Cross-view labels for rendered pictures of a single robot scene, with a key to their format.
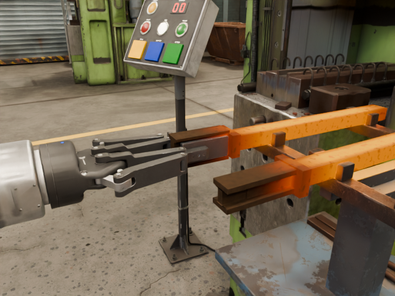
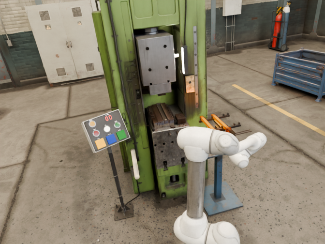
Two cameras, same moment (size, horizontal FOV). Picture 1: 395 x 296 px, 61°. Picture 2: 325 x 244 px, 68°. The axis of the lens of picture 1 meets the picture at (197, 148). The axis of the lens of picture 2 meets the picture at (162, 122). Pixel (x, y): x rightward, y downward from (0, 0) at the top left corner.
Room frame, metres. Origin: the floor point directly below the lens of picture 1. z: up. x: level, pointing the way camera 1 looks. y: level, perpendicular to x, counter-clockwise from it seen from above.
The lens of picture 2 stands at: (0.40, 1.78, 2.08)
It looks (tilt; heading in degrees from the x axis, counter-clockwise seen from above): 28 degrees down; 286
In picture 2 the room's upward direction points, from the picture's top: 6 degrees counter-clockwise
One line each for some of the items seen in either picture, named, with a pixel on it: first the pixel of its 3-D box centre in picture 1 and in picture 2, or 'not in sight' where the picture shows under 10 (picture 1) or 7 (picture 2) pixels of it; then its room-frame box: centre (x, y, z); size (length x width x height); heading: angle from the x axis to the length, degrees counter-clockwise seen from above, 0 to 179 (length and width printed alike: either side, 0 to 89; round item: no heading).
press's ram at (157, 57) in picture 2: not in sight; (158, 55); (1.00, -0.43, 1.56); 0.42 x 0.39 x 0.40; 114
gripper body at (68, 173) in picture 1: (84, 169); not in sight; (0.36, 0.13, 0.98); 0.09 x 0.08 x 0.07; 117
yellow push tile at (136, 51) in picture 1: (138, 50); (100, 143); (1.40, 0.24, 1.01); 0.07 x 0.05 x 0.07; 49
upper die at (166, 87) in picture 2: not in sight; (156, 82); (1.04, -0.42, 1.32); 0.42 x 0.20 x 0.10; 114
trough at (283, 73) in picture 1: (340, 69); (162, 111); (1.01, -0.43, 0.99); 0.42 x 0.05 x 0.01; 114
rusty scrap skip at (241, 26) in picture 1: (234, 43); not in sight; (8.17, -0.86, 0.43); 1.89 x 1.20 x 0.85; 30
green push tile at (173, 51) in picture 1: (173, 54); (121, 134); (1.27, 0.09, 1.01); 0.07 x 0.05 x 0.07; 49
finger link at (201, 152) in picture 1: (193, 157); not in sight; (0.39, 0.01, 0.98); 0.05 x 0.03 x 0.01; 117
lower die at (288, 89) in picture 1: (332, 79); (159, 114); (1.04, -0.42, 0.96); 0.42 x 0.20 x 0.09; 114
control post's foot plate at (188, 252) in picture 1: (182, 239); (123, 208); (1.43, 0.08, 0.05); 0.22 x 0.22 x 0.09; 24
